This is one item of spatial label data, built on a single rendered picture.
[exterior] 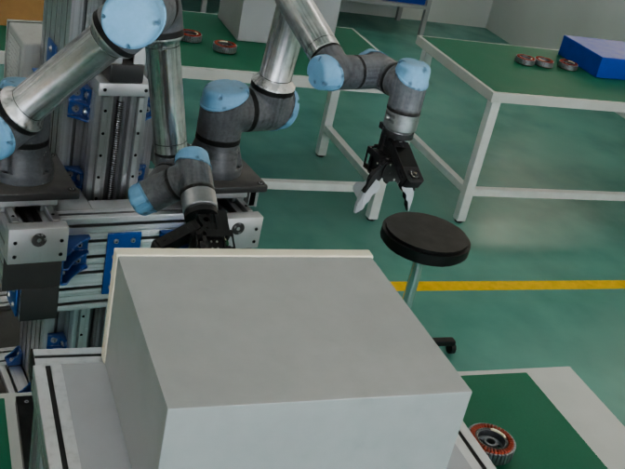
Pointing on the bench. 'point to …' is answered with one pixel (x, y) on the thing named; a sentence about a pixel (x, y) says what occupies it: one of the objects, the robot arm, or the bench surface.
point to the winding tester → (273, 363)
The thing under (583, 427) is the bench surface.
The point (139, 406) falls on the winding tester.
